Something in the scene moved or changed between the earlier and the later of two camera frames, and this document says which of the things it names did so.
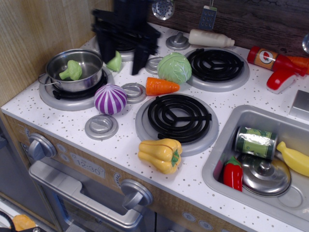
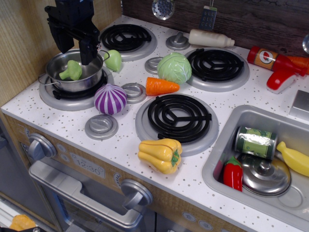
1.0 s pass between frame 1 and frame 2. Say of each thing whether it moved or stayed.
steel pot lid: stayed
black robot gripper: moved
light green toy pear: stayed
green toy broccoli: stayed
